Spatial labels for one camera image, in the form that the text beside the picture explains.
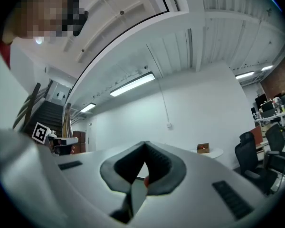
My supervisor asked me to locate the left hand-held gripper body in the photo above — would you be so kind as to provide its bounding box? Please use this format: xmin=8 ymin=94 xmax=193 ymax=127
xmin=32 ymin=122 xmax=79 ymax=156

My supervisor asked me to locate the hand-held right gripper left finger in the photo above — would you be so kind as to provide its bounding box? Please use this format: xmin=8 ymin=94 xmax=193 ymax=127
xmin=99 ymin=141 xmax=146 ymax=195

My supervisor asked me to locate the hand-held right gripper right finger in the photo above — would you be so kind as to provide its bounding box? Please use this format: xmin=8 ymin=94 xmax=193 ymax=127
xmin=144 ymin=140 xmax=187 ymax=196

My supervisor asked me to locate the white curved desk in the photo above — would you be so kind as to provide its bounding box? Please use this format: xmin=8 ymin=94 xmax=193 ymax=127
xmin=189 ymin=147 xmax=224 ymax=159

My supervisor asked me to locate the dark wooden chair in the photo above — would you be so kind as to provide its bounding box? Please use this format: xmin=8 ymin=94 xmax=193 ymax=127
xmin=13 ymin=82 xmax=65 ymax=138

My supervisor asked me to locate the brown wooden cabinet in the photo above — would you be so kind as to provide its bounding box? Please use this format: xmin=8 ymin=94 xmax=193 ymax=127
xmin=72 ymin=130 xmax=87 ymax=153

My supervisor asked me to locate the wooden organizer box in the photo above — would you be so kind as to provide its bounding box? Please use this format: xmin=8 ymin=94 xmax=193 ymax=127
xmin=197 ymin=142 xmax=210 ymax=154

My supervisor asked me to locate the black office chair with headrest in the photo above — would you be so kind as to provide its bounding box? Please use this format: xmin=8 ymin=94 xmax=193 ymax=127
xmin=234 ymin=131 xmax=279 ymax=196

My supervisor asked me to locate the red striped shirt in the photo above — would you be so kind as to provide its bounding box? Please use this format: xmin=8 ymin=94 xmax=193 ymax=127
xmin=0 ymin=38 xmax=13 ymax=69

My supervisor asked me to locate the brown partition panel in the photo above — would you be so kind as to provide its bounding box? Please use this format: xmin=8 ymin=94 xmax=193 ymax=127
xmin=250 ymin=125 xmax=263 ymax=145

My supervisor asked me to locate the person's head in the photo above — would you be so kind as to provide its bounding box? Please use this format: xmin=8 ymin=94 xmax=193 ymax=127
xmin=3 ymin=0 xmax=90 ymax=45

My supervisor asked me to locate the row of office desks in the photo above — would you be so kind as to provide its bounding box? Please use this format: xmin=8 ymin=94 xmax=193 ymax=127
xmin=250 ymin=93 xmax=285 ymax=139

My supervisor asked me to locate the white wall conduit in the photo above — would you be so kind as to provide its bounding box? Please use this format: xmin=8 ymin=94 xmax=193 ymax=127
xmin=146 ymin=44 xmax=172 ymax=124

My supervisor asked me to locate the black head camera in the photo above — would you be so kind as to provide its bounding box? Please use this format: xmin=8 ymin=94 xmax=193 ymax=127
xmin=72 ymin=7 xmax=90 ymax=37

